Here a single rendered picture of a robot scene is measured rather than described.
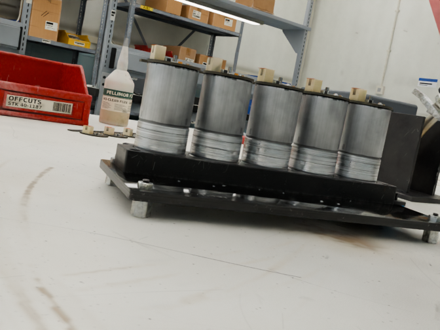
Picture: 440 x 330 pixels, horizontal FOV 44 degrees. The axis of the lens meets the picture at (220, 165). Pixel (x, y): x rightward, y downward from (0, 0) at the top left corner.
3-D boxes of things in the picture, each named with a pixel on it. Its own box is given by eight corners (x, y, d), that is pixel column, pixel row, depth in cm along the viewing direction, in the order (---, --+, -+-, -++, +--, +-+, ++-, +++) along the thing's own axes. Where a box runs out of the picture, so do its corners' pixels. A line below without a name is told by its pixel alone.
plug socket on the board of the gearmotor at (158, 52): (169, 62, 25) (172, 48, 25) (151, 59, 25) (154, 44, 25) (165, 62, 26) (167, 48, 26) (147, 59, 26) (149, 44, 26)
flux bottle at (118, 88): (102, 124, 62) (116, 34, 61) (95, 120, 65) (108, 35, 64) (131, 128, 63) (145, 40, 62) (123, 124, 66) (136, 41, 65)
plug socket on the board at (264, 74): (277, 84, 27) (279, 71, 27) (261, 81, 27) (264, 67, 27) (270, 84, 28) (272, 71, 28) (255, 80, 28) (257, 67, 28)
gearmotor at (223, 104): (242, 183, 27) (262, 78, 26) (195, 177, 26) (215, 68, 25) (224, 173, 29) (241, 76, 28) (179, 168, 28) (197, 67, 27)
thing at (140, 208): (361, 210, 33) (365, 192, 33) (450, 247, 27) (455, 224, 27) (96, 180, 27) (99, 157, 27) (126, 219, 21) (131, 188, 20)
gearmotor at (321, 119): (338, 195, 29) (359, 98, 28) (298, 190, 28) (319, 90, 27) (314, 185, 31) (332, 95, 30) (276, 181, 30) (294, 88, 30)
